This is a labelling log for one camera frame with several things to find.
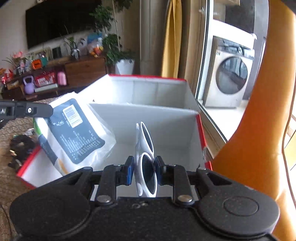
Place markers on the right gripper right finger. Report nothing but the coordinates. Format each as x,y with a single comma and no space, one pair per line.
175,176

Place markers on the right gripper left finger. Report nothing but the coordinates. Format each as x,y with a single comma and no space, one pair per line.
111,177

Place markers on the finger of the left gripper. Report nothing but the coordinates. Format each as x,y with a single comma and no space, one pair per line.
22,109

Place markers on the white frame sunglasses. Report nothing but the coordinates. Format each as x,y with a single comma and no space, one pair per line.
145,171

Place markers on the white and navy pouch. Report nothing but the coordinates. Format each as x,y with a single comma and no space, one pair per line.
74,136

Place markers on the purple kettlebell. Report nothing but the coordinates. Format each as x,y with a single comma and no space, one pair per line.
29,86

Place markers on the black hair scrunchie with flower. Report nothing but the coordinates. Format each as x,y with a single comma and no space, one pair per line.
21,147

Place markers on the red gift box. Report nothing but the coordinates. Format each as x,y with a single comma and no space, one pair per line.
47,78

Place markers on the orange small radio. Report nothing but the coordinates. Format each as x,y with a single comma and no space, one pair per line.
37,64

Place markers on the pink small case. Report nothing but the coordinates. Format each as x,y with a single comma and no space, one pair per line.
62,80

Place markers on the wooden tv cabinet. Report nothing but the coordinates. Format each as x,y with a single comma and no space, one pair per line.
79,74

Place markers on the red cardboard shoe box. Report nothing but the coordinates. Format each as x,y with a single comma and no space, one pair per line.
113,118

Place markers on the orange giraffe statue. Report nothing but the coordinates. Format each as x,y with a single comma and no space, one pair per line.
254,155

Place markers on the small plant in striped pot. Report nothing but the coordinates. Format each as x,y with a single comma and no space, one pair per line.
74,51

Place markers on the fruit bag on cabinet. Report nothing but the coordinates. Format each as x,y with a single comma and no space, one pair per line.
95,48

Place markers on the white front-load washing machine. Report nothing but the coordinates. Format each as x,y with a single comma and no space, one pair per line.
228,74

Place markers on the tall plant in white pot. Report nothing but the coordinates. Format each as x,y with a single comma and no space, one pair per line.
105,22

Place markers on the yellow curtain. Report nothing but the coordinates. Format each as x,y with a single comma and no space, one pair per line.
173,39

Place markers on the white standing air conditioner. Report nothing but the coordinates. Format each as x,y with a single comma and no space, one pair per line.
152,33

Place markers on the black wall television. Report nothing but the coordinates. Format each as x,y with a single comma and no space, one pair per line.
52,19

